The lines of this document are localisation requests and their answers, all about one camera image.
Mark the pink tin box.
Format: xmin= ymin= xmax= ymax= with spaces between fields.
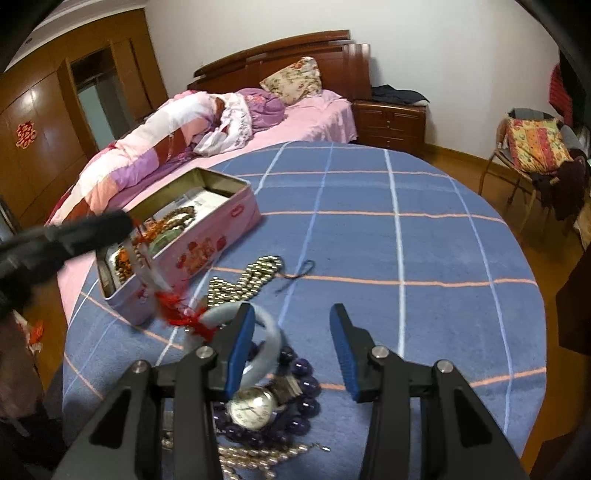
xmin=95 ymin=167 xmax=263 ymax=326

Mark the purple white blanket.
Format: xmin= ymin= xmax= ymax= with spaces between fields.
xmin=194 ymin=88 xmax=283 ymax=155

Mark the floral pillow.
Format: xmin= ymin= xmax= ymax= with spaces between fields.
xmin=259 ymin=56 xmax=322 ymax=105

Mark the dark brown garment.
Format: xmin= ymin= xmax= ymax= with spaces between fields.
xmin=536 ymin=157 xmax=591 ymax=222

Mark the wooden headboard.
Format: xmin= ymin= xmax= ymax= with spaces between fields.
xmin=187 ymin=30 xmax=372 ymax=101

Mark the wooden wardrobe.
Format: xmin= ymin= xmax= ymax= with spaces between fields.
xmin=0 ymin=7 xmax=169 ymax=227

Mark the dark wooden furniture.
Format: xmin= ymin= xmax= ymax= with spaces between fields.
xmin=556 ymin=249 xmax=591 ymax=356

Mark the red knot decoration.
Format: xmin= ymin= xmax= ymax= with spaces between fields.
xmin=15 ymin=121 xmax=37 ymax=148

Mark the pearl necklace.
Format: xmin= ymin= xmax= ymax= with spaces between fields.
xmin=217 ymin=440 xmax=331 ymax=480

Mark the dark clothes pile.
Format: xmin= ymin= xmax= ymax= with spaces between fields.
xmin=372 ymin=84 xmax=430 ymax=105

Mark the metal bead necklace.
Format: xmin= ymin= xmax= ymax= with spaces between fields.
xmin=203 ymin=254 xmax=284 ymax=330

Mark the red hanging cloth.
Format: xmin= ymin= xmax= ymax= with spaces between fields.
xmin=549 ymin=65 xmax=575 ymax=108

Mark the bed with pink sheet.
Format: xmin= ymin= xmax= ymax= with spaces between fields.
xmin=46 ymin=88 xmax=358 ymax=324

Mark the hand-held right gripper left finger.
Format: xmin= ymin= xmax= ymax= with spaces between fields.
xmin=51 ymin=303 xmax=257 ymax=480

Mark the black cord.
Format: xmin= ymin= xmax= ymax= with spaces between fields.
xmin=276 ymin=260 xmax=316 ymax=292

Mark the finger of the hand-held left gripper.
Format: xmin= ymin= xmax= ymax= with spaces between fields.
xmin=44 ymin=210 xmax=136 ymax=260

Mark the colourful patterned cushion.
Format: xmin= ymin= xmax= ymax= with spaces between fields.
xmin=505 ymin=117 xmax=573 ymax=174

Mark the orange bead bracelet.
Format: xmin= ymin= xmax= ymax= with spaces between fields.
xmin=112 ymin=244 xmax=139 ymax=284

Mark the blue checked tablecloth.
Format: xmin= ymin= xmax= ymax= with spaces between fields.
xmin=62 ymin=141 xmax=548 ymax=480

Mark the wooden nightstand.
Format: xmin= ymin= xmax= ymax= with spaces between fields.
xmin=353 ymin=99 xmax=428 ymax=151

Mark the white paper card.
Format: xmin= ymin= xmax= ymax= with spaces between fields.
xmin=175 ymin=190 xmax=232 ymax=217

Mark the white jade bangle red cord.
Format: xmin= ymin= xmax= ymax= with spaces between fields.
xmin=122 ymin=217 xmax=283 ymax=389

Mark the green jade bangle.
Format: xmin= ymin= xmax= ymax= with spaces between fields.
xmin=150 ymin=231 xmax=181 ymax=254

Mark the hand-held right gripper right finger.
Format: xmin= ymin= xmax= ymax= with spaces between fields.
xmin=329 ymin=304 xmax=532 ymax=480

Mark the purple bead bracelet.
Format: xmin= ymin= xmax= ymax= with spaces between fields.
xmin=213 ymin=345 xmax=321 ymax=446

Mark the wooden chair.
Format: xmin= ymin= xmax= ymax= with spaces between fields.
xmin=478 ymin=108 xmax=588 ymax=222

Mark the brown wooden bead bracelet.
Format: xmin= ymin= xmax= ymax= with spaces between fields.
xmin=154 ymin=206 xmax=199 ymax=232

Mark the pink patchwork quilt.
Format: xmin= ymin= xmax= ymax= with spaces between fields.
xmin=46 ymin=90 xmax=222 ymax=224

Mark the silver wrist watch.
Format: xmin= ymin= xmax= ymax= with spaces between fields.
xmin=228 ymin=375 xmax=303 ymax=430

